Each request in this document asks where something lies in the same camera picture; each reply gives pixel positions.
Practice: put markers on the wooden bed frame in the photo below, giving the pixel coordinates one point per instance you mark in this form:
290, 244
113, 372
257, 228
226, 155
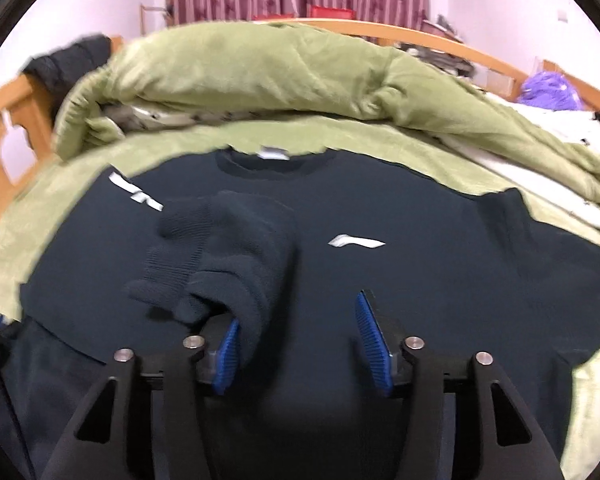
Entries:
27, 143

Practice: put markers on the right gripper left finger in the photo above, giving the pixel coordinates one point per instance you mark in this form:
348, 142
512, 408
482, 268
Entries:
109, 436

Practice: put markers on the red box by curtain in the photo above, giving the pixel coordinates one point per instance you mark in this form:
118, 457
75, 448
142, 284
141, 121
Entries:
331, 13

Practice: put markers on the green plush folded quilt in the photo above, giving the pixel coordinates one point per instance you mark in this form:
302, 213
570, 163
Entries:
244, 67

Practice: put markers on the green plush bed sheet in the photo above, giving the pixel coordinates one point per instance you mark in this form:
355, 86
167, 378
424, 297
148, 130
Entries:
32, 219

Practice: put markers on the dark navy sweatshirt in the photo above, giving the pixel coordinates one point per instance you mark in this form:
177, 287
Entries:
286, 245

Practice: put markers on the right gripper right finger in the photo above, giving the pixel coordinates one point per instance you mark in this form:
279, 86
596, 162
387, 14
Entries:
466, 404

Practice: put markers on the black garment on headboard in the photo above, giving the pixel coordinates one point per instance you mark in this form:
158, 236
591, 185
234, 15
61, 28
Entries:
60, 70

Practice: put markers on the purple plastic bag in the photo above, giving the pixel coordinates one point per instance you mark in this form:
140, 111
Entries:
550, 91

